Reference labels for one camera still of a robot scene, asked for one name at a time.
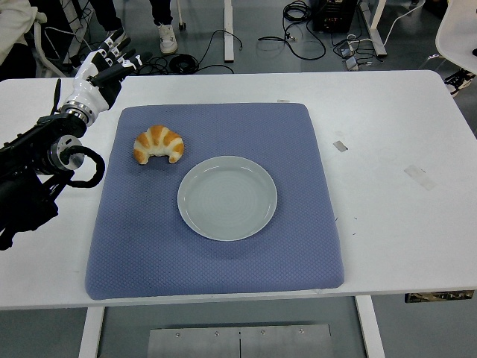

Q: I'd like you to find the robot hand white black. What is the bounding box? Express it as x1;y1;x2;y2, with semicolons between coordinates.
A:
65;28;153;113

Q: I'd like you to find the croissant bread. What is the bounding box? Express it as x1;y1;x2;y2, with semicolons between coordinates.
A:
133;125;186;165

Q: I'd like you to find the grey round plate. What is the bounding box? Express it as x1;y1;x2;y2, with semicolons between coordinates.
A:
177;155;279;242

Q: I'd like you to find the person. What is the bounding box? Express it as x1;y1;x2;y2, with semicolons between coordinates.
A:
0;0;48;79
90;0;176;56
443;69;477;98

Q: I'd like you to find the thin pole with caster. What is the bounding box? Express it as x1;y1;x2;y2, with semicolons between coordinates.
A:
175;0;187;31

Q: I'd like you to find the white desk leg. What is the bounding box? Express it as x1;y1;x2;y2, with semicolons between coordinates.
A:
222;0;236;63
357;0;388;57

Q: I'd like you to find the blue quilted mat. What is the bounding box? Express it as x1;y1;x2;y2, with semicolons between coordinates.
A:
84;102;345;301

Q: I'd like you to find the white table leg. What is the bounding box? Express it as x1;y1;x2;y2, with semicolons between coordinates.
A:
354;295;386;358
78;306;106;358

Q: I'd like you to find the black equipment box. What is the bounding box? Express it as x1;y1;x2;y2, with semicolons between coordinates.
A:
312;0;353;33

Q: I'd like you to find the black power adapter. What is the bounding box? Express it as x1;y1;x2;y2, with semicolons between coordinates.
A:
333;40;355;59

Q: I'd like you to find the large grey tape piece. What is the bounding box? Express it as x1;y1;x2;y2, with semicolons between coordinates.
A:
403;164;437;192

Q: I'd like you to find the white chair shell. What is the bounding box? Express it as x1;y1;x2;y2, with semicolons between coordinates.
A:
435;0;477;72

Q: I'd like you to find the white office chair frame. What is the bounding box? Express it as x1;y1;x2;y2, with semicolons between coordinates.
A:
32;20;68;78

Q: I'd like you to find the black cable coil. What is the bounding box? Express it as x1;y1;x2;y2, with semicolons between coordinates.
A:
169;54;198;74

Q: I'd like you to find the black cable with plug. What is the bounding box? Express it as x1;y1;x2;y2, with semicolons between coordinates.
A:
197;29;245;74

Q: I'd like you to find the long black cable loop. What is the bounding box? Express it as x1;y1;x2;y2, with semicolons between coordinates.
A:
258;0;327;60

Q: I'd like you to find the white cable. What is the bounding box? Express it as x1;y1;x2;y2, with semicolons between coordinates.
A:
346;0;426;44

